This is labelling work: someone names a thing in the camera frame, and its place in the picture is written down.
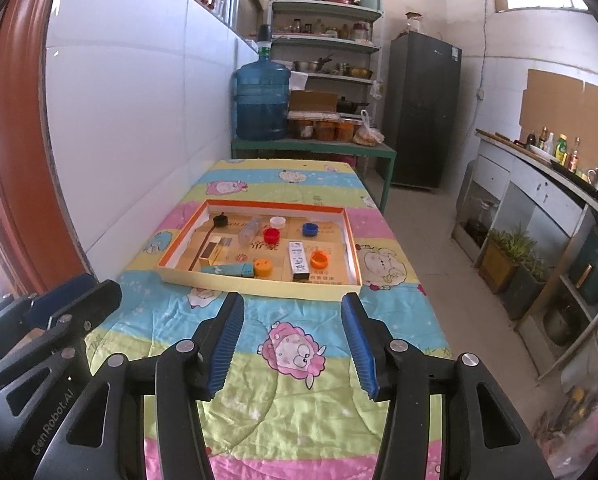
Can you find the row of small jars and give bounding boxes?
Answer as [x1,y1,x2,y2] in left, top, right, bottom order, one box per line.
[279,17,372,41]

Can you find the cartoon printed blanket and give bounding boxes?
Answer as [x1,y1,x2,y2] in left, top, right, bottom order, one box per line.
[84,159,454,480]

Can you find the dark green container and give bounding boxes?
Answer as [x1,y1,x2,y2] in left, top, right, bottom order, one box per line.
[569,225,598,306]

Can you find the brown cardboard box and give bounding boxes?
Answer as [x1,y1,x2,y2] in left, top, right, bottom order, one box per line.
[290,90,338,113]

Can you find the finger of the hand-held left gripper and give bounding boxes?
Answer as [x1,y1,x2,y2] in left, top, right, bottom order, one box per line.
[0,273,96,361]
[0,280,124,396]

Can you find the clear plastic bottle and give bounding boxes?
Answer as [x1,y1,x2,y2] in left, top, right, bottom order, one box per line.
[239,218,262,243]

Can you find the red-brown wooden door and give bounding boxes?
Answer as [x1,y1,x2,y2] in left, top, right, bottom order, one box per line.
[0,0,97,301]

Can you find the white printed box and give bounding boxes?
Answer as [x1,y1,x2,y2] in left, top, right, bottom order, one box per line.
[287,241,310,282]

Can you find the green table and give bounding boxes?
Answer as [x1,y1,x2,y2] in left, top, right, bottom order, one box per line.
[230,137,397,213]

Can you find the gold brown small box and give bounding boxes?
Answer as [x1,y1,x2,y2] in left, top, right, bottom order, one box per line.
[198,237,234,268]

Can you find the shallow cardboard tray box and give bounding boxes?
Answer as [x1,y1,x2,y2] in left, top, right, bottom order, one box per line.
[159,199,364,297]

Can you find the cardboard sheet on wall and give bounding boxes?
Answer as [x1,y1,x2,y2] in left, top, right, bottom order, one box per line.
[519,69,598,148]

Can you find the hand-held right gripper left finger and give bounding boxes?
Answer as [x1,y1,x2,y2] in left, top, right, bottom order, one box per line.
[34,291,246,480]

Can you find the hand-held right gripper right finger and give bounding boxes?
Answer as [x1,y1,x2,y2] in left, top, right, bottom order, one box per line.
[341,292,554,480]

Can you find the black pan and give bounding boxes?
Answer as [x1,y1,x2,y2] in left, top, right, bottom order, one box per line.
[336,96,370,113]

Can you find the brown planter with plant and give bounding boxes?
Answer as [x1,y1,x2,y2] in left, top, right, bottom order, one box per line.
[478,227,534,295]

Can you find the white metal shelf rack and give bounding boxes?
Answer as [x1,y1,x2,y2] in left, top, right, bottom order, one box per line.
[269,0,386,141]

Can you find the metal pot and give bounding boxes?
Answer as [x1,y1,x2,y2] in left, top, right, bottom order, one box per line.
[543,300,587,347]

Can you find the dark refrigerator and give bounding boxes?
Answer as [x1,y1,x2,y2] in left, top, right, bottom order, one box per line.
[383,30,464,191]

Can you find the glass jug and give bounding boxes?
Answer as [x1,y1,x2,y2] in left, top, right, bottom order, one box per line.
[466,199,496,243]

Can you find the pink plastic bag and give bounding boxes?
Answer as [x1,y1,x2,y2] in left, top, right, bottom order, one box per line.
[531,372,598,466]

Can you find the dark planter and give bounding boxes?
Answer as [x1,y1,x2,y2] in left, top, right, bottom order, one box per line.
[501,260,552,321]

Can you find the blue water jug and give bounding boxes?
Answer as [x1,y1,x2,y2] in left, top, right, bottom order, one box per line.
[235,24,292,142]

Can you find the grey kitchen counter cabinet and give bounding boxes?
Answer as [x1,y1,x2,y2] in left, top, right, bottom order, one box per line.
[451,129,598,381]

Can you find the plastic bag of bread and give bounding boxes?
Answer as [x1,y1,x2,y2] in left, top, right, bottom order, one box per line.
[354,110,386,146]

